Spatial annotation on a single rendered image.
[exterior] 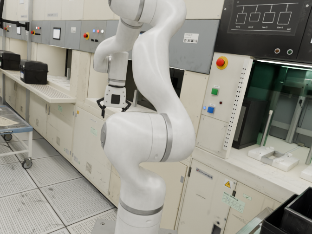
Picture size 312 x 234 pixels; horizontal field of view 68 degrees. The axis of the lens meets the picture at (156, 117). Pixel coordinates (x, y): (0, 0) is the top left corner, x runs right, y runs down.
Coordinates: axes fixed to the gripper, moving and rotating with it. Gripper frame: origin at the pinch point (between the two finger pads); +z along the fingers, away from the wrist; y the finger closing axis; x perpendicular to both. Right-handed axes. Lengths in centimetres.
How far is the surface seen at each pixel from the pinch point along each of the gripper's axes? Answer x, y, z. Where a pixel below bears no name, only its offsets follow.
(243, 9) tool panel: -11, 54, -59
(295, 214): -74, 38, 3
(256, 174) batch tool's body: -33, 65, 15
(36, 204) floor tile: 76, -43, 100
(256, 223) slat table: -52, 52, 26
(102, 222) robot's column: -44, -7, 25
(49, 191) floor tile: 94, -35, 100
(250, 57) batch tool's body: -18, 58, -38
